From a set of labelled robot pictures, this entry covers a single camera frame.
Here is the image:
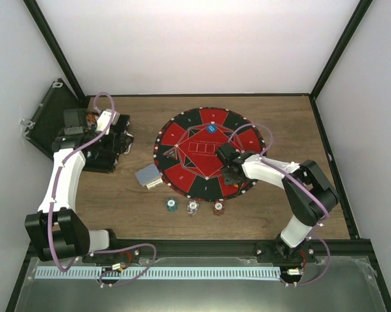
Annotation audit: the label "blue small blind button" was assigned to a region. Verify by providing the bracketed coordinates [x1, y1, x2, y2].
[206, 123, 218, 134]

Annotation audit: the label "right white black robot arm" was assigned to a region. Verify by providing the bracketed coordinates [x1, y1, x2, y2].
[216, 143, 339, 262]

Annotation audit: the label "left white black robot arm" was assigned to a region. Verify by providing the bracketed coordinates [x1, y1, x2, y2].
[25, 109, 133, 263]

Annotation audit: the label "blue backed card deck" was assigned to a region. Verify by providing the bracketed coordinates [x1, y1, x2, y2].
[135, 164, 163, 189]

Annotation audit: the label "round red black poker mat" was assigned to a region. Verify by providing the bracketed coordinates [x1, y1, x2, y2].
[153, 107, 266, 202]

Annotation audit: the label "black poker case lid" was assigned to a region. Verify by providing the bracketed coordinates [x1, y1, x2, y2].
[21, 78, 85, 160]

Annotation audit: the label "green blue chip stack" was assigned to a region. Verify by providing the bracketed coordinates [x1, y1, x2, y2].
[166, 198, 178, 212]

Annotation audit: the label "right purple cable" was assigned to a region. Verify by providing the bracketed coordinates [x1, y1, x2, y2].
[227, 123, 331, 287]

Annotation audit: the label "purple cable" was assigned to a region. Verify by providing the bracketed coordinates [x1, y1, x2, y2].
[47, 92, 157, 288]
[227, 123, 331, 287]

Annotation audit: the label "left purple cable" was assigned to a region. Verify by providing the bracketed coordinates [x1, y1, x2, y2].
[47, 92, 157, 288]

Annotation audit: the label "black front mounting rail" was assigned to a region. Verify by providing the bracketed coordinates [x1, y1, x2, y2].
[81, 239, 372, 261]

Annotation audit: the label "light blue slotted rail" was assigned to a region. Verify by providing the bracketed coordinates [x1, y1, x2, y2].
[34, 266, 281, 281]

